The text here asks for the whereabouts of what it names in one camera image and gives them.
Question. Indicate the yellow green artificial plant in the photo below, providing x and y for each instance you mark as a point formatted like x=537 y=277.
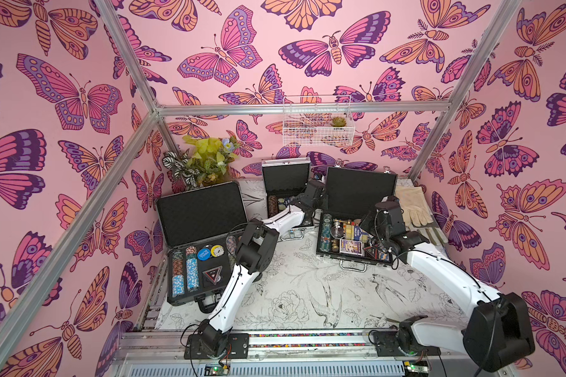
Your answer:
x=209 y=163

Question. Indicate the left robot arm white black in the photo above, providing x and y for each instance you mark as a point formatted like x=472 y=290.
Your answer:
x=253 y=255

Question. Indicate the small succulent plant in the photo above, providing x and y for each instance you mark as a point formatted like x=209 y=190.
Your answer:
x=338 y=122

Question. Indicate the cream work glove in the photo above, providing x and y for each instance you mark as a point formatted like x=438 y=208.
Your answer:
x=417 y=215

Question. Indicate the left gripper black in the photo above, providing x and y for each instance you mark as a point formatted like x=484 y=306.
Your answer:
x=325 y=201

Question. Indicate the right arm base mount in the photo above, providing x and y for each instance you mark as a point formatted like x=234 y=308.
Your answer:
x=394 y=343

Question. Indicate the small silver poker case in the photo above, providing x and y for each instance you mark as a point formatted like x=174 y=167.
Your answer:
x=284 y=179

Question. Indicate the aluminium rail front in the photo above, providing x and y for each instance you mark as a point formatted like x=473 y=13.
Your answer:
x=347 y=352

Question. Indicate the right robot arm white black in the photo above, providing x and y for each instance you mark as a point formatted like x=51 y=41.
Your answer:
x=498 y=332

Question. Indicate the striped leaf artificial plant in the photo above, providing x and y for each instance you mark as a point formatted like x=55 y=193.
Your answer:
x=182 y=173

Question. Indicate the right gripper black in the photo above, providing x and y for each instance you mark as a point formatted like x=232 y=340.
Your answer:
x=375 y=221

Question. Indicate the white wire basket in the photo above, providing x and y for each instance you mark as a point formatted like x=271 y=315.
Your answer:
x=308 y=124

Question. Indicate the medium black poker case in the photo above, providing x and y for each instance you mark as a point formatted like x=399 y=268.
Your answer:
x=352 y=194

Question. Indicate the large black poker case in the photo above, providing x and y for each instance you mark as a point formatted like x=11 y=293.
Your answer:
x=195 y=226

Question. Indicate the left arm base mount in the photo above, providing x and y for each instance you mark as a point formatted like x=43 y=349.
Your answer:
x=232 y=346

